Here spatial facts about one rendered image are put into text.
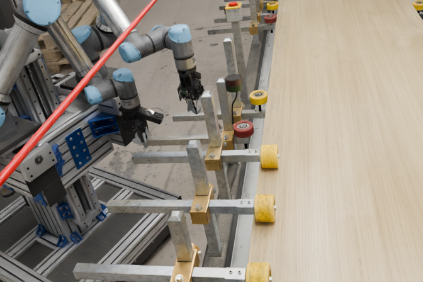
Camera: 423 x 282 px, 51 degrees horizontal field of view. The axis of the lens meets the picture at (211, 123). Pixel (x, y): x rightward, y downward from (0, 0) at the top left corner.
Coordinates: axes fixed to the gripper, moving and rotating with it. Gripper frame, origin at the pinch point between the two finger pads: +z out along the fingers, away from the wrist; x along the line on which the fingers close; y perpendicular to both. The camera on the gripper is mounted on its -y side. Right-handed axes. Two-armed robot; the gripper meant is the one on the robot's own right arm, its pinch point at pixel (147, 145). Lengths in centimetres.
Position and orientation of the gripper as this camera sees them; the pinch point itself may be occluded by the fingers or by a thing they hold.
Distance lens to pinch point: 190.3
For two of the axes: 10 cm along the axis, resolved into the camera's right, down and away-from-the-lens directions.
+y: -9.7, 0.4, 2.2
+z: 1.5, 8.4, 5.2
